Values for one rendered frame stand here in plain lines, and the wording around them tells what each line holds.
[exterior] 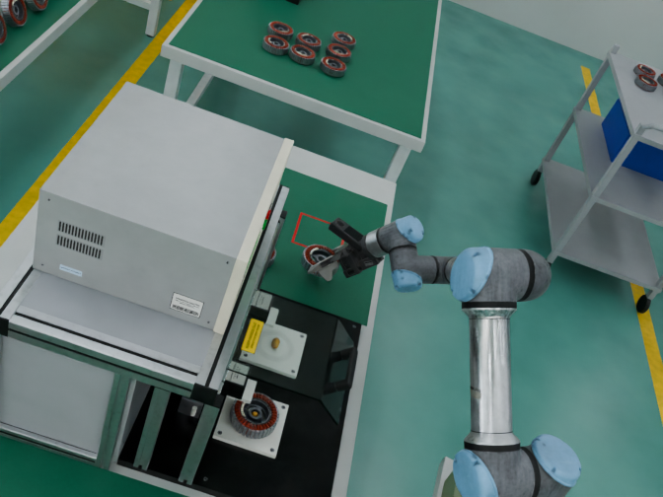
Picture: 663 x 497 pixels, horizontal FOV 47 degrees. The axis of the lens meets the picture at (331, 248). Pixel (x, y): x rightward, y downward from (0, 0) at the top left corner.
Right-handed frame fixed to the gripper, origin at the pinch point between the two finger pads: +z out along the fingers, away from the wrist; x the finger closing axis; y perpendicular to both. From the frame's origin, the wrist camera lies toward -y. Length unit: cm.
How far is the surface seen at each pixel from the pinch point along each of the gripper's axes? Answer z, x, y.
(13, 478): 12, -100, -2
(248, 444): -8, -62, 21
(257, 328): -26, -58, -3
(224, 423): -4, -61, 15
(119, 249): -28, -79, -31
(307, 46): 44, 114, -67
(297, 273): 7.3, -2.8, 0.4
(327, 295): 1.4, -3.1, 9.7
